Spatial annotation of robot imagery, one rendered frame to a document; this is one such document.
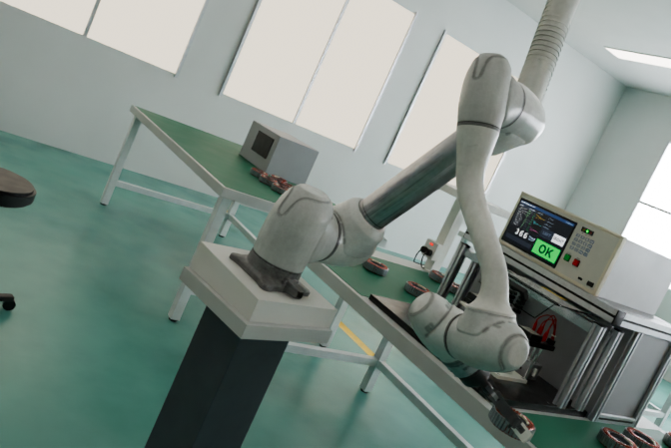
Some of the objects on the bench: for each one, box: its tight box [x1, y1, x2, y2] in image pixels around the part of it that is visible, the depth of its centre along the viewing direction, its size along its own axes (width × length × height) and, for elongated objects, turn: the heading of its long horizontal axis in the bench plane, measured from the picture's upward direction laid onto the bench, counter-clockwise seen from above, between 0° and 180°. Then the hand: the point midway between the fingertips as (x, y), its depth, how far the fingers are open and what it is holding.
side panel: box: [585, 331, 671, 427], centre depth 214 cm, size 28×3×32 cm, turn 51°
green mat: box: [326, 256, 455, 304], centre depth 284 cm, size 94×61×1 cm, turn 51°
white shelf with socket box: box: [413, 183, 511, 272], centre depth 323 cm, size 35×37×46 cm
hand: (511, 420), depth 158 cm, fingers closed on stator, 11 cm apart
